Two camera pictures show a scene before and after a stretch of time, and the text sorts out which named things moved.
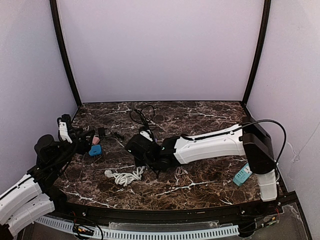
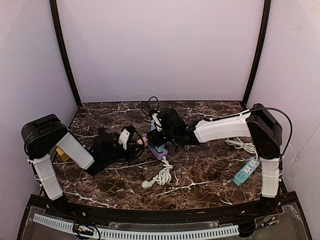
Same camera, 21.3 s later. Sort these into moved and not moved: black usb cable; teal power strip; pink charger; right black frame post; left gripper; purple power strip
Moved: black usb cable; purple power strip; left gripper; pink charger
Not moved: teal power strip; right black frame post
